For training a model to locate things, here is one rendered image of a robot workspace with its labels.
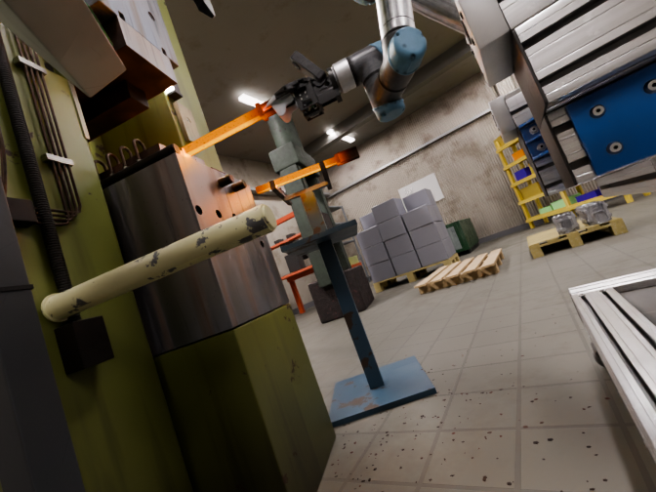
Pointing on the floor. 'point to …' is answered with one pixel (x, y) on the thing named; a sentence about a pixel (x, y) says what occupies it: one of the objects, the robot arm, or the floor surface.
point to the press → (359, 286)
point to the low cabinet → (463, 236)
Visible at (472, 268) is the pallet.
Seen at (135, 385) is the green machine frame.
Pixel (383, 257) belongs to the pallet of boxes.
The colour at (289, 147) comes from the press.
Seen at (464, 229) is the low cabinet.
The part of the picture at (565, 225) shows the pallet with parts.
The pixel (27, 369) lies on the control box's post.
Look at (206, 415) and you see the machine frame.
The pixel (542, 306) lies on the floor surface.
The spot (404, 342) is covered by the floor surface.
